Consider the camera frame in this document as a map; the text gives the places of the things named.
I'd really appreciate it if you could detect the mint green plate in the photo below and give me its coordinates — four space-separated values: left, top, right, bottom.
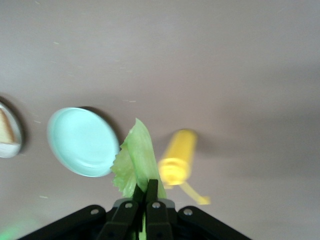
46 107 121 178

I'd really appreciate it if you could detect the brown bread slice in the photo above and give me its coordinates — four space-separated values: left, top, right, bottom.
0 107 15 145

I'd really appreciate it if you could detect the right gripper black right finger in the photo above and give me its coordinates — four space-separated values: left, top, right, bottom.
145 178 251 240

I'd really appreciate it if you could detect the beige plate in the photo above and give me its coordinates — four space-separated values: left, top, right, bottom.
0 96 24 159

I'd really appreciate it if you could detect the yellow mustard squeeze bottle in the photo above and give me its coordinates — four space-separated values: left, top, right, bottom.
157 128 211 206

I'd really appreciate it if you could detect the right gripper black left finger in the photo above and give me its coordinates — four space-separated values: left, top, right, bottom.
17 183 146 240

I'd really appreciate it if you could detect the green lettuce leaf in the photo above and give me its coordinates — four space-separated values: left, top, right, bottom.
110 117 168 240

